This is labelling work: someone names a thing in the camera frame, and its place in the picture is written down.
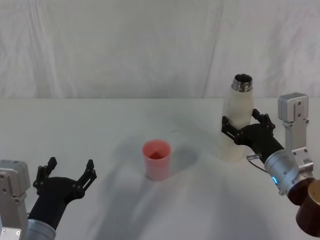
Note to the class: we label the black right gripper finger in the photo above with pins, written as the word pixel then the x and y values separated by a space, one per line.
pixel 265 121
pixel 231 132

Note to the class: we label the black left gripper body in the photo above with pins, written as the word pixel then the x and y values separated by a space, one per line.
pixel 53 197

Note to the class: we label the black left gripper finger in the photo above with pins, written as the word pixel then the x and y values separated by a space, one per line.
pixel 41 177
pixel 86 178

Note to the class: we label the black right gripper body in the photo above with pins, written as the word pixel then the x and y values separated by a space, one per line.
pixel 262 140

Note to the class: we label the cream vacuum bottle steel neck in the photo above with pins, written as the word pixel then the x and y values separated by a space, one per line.
pixel 237 107

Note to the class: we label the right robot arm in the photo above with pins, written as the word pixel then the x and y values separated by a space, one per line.
pixel 282 170

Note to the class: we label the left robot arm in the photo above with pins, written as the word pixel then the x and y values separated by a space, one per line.
pixel 12 180

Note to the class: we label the white table cloth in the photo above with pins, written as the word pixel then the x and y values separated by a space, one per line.
pixel 100 130

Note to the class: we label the pink cup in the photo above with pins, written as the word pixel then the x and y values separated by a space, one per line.
pixel 157 167

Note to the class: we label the white curtain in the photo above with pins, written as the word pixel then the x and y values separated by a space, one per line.
pixel 125 50

